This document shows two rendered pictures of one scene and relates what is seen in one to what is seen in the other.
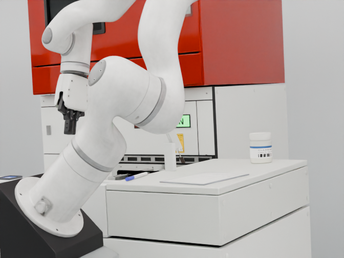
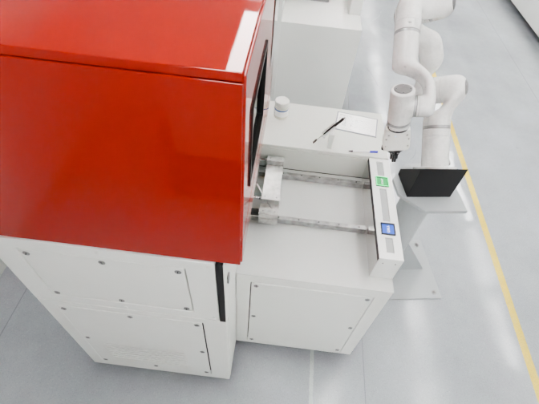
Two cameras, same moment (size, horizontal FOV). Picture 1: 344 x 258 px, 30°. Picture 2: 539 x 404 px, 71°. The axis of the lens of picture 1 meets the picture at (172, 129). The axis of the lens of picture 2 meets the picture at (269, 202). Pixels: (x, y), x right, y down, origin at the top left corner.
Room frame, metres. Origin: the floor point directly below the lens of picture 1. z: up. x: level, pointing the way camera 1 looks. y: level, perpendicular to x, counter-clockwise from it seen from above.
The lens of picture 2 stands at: (2.87, 1.06, 2.14)
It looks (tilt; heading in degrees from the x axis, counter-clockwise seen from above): 50 degrees down; 239
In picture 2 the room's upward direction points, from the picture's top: 6 degrees clockwise
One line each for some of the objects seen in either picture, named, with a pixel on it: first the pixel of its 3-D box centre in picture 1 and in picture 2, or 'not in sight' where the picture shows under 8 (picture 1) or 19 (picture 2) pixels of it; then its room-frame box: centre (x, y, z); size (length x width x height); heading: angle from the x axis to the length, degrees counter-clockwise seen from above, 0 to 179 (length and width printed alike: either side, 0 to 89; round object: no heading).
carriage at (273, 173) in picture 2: not in sight; (271, 190); (2.28, 0.07, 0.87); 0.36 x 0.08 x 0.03; 58
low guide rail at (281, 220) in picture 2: not in sight; (308, 223); (2.20, 0.28, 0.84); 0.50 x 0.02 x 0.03; 148
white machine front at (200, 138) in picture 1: (122, 143); (241, 200); (2.48, 0.20, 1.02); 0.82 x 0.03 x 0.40; 58
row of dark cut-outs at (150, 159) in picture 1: (159, 159); not in sight; (2.38, 0.05, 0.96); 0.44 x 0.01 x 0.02; 58
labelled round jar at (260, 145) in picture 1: (260, 147); (281, 108); (2.06, -0.28, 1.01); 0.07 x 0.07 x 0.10
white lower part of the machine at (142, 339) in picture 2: not in sight; (174, 268); (2.77, 0.01, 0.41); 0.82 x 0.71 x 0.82; 58
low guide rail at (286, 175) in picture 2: not in sight; (310, 178); (2.06, 0.06, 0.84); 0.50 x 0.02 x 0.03; 148
